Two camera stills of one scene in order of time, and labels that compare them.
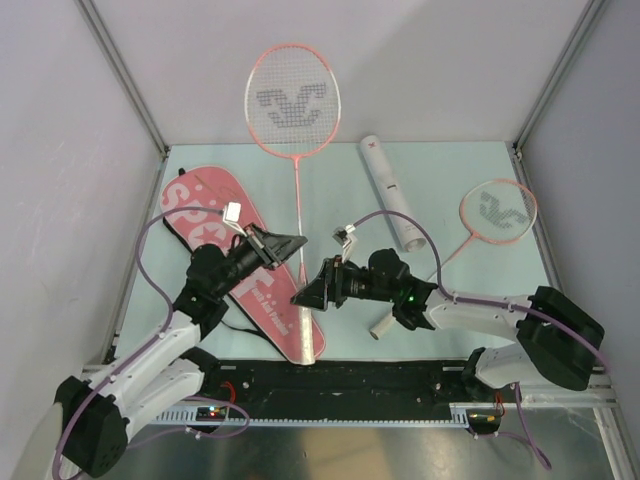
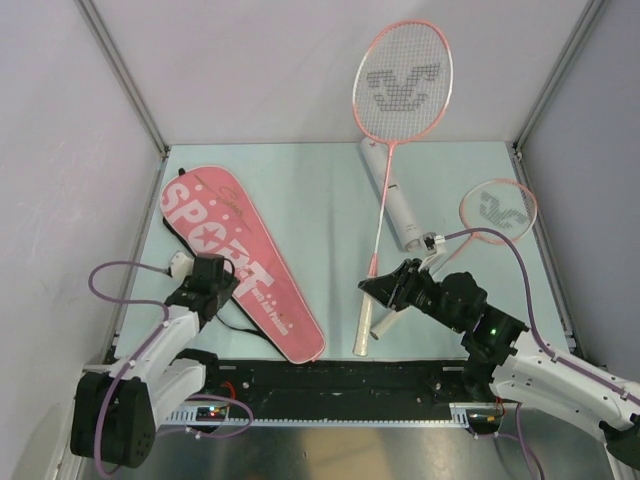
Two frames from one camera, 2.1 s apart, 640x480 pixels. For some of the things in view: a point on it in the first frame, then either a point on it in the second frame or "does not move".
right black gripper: x=327 y=287 -> x=394 y=288
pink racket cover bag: x=213 y=206 does not move
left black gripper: x=271 y=249 -> x=228 y=284
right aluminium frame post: x=593 y=13 does not move
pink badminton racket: x=293 y=100 -> x=401 y=79
